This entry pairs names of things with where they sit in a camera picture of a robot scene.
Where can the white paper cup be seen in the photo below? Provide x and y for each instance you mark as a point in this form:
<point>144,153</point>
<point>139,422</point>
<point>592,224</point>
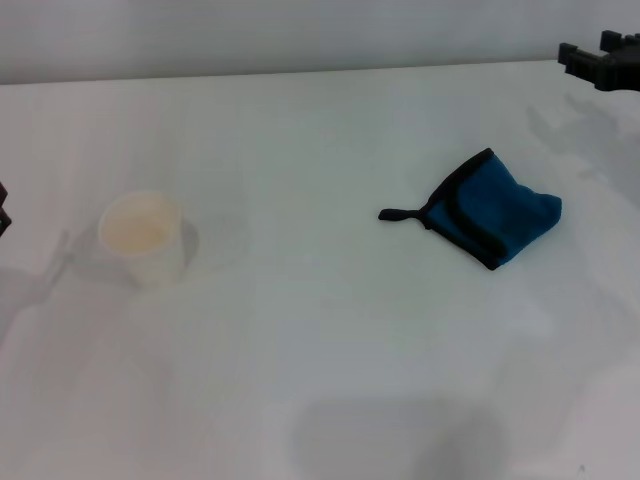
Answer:
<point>145,235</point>

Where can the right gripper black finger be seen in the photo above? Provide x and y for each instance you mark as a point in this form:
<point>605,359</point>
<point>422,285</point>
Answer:
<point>617,41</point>
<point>582,62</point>

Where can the blue rag with black trim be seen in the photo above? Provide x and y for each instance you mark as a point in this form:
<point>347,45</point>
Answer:
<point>500,210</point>

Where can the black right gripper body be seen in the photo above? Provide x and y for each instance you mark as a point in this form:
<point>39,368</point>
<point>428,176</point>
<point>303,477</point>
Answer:
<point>625,72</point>

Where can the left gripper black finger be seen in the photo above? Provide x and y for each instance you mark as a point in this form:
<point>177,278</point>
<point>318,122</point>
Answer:
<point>3,220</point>

